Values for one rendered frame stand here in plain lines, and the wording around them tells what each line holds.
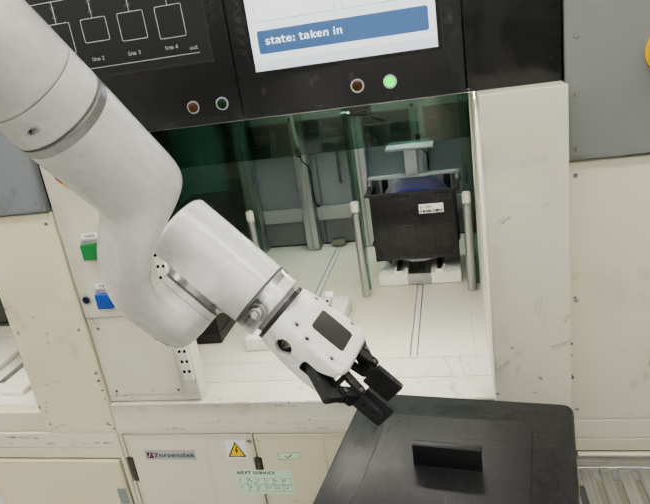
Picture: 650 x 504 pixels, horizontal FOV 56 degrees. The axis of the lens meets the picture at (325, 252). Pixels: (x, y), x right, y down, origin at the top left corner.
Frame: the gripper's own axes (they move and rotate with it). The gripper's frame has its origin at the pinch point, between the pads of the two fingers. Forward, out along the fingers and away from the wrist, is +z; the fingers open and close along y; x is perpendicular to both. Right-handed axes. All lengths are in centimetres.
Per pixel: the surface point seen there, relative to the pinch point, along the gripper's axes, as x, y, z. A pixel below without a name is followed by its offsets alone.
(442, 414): 2.7, 9.8, 10.3
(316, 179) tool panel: 37, 118, -33
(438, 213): 8, 86, -1
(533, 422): -5.5, 9.4, 18.5
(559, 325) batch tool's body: -9.4, 32.2, 19.6
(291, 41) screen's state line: -17, 32, -40
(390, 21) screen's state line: -28, 34, -30
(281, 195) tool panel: 48, 117, -39
